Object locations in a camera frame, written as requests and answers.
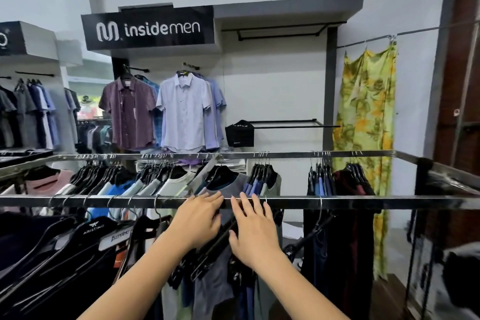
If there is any person's right forearm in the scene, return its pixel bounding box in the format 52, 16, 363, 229
247, 249, 351, 320

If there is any blue checked shirt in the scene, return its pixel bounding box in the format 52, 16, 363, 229
134, 75, 164, 147

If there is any grey wall canopy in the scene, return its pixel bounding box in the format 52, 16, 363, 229
213, 0, 365, 21

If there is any grey hanging t-shirt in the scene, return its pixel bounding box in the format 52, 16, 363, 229
165, 209, 284, 320

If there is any thin metal hanging rail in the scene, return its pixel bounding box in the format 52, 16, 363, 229
336, 19, 480, 50

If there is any black folded garment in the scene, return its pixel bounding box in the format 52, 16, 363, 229
225, 120, 255, 148

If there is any black hanging dress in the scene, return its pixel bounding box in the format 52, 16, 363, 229
301, 209, 380, 320

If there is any plain blue shirt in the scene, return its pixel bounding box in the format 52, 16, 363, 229
195, 73, 228, 150

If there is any person's right hand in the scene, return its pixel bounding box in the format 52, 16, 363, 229
228, 192, 283, 270

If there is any chrome clothes rack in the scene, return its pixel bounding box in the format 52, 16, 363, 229
0, 149, 480, 320

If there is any large black shop sign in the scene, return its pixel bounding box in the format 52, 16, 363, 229
81, 5, 215, 51

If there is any yellow floral dress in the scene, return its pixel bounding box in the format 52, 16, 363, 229
332, 40, 398, 281

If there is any grey t-shirt with teal collar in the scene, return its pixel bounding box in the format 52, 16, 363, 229
197, 165, 249, 200

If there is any short black wall rail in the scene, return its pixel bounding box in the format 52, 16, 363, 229
248, 118, 341, 130

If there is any row of dark hangered shirts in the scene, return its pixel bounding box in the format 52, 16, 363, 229
0, 211, 167, 320

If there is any row of wall-hung shirts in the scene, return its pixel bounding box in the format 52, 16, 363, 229
0, 78, 82, 150

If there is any group of dark hangered tops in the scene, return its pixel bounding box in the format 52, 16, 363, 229
307, 160, 377, 197

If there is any maroon short-sleeve shirt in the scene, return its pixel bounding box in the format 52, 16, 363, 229
98, 76, 158, 151

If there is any person's left hand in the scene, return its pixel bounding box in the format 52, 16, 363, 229
165, 191, 226, 254

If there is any pink t-shirt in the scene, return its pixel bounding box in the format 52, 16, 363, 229
23, 167, 74, 197

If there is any small black shop sign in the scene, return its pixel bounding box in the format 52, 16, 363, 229
0, 21, 28, 57

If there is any pale blue short-sleeve shirt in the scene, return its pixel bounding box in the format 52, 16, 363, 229
155, 72, 214, 153

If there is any person's left forearm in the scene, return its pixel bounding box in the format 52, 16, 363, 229
77, 233, 196, 320

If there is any row of light hangered tops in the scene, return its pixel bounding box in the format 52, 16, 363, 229
49, 160, 205, 221

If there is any group of blue hangered tops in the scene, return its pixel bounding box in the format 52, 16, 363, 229
243, 160, 282, 197

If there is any long black wall rail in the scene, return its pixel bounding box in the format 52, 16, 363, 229
221, 21, 348, 42

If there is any brown wooden door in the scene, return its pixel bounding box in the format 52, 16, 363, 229
431, 0, 480, 251

